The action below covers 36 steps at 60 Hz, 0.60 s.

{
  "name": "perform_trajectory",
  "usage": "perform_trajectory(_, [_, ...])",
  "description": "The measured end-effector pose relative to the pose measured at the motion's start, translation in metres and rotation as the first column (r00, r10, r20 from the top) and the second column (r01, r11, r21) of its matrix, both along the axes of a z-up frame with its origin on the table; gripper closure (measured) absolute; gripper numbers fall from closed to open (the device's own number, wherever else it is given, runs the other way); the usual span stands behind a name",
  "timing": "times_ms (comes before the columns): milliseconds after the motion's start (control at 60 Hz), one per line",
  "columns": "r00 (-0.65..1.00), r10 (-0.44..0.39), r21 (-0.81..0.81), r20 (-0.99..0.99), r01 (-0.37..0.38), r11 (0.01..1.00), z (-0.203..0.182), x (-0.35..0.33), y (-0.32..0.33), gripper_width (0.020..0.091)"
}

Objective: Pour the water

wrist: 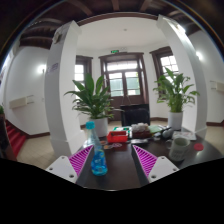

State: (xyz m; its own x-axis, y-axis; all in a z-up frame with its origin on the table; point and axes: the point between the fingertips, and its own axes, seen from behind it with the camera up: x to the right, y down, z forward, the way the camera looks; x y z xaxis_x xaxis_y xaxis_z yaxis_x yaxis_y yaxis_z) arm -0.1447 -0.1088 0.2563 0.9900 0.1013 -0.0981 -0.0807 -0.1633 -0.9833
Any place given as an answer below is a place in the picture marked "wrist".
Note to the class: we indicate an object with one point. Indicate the white wall heater unit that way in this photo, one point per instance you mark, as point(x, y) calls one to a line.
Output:
point(218, 86)
point(18, 101)

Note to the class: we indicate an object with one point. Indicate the dark-framed window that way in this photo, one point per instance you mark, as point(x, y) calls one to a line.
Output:
point(168, 61)
point(79, 73)

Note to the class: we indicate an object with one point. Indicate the flat black device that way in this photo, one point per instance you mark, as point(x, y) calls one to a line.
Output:
point(140, 141)

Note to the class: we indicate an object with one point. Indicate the green box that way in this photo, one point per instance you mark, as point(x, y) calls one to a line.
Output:
point(121, 128)

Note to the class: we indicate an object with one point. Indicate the brown box of white packets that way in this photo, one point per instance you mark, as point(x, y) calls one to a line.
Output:
point(140, 130)

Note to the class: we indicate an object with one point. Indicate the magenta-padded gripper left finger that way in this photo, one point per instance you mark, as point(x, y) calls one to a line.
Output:
point(80, 161)

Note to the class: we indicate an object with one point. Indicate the leafy plant in white pot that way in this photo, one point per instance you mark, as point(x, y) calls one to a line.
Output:
point(175, 120)
point(100, 127)

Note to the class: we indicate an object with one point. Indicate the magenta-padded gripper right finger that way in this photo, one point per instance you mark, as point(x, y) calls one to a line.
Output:
point(146, 161)

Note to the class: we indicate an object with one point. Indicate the green exit sign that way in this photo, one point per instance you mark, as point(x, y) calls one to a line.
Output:
point(114, 51)

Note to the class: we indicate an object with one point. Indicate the red carpeted staircase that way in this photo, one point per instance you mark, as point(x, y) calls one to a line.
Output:
point(15, 138)

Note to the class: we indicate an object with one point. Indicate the dark wooden glazed double door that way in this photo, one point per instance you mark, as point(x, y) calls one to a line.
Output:
point(125, 83)

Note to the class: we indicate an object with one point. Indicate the printed paper leaflet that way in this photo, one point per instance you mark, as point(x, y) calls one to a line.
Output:
point(186, 134)

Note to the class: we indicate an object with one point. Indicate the glowing wall lamp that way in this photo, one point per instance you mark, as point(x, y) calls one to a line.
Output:
point(41, 69)
point(199, 55)

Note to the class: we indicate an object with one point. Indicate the black office chair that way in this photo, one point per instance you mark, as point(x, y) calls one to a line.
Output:
point(135, 115)

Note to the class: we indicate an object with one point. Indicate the clear bottle with blue label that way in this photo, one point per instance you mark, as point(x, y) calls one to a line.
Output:
point(99, 163)

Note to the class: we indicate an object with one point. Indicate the red box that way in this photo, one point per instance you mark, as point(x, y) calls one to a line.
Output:
point(117, 137)

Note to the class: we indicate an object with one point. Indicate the flat round red coaster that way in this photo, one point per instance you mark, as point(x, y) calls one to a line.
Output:
point(199, 146)

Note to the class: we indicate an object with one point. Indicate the white mug with dark dots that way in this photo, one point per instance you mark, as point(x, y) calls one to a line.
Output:
point(180, 150)

